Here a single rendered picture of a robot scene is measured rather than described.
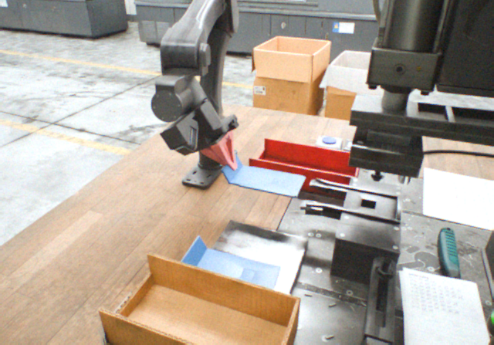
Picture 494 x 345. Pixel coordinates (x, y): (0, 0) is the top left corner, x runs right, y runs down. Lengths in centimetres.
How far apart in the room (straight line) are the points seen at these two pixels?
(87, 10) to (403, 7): 693
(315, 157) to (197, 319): 53
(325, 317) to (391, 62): 39
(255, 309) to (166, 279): 15
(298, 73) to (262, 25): 264
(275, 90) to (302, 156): 210
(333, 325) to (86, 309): 38
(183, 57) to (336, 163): 48
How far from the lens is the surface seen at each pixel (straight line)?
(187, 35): 71
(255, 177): 75
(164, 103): 65
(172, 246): 74
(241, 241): 71
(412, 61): 56
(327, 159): 97
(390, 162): 58
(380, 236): 66
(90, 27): 737
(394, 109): 61
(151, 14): 643
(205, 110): 70
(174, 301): 64
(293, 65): 293
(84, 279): 72
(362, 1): 512
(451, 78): 55
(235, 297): 60
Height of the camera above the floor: 139
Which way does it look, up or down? 29 degrees down
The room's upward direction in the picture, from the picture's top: straight up
